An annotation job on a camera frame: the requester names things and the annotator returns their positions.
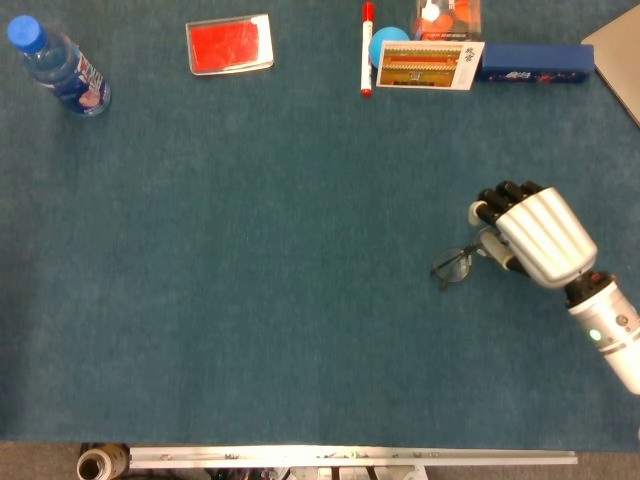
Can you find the clear water bottle blue cap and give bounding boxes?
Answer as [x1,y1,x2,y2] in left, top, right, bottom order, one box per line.
[6,14,112,117]

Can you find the teal felt table mat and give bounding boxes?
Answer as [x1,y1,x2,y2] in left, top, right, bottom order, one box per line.
[0,0,640,451]

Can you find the dark blue long box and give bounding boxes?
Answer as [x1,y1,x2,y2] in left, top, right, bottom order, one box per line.
[475,42,596,85]

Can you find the brown tape roll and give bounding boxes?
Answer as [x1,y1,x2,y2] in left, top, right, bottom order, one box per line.
[76,443,131,480]

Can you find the black wire-frame eyeglasses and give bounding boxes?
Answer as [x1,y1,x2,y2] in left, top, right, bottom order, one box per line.
[430,227,501,292]

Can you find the blue ball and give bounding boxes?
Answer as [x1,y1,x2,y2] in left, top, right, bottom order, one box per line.
[369,26,411,69]

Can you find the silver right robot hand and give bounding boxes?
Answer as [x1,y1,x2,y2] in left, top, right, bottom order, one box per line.
[467,180,599,291]

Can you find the grey laptop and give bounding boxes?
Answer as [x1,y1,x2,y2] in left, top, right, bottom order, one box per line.
[580,4,640,127]

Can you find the red ink pad metal tin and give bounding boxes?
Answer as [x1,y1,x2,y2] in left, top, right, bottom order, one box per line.
[185,13,276,78]

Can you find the aluminium profile rail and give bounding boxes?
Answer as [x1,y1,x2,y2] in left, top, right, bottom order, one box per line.
[128,445,579,470]

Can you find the clear plastic box orange contents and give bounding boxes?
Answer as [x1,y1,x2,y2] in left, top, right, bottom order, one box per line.
[410,0,484,43]

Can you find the palace picture postcard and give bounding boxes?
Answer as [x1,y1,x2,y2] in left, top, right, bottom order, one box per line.
[375,39,486,92]

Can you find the white marker red caps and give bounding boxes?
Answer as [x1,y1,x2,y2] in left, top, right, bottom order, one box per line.
[359,1,376,98]

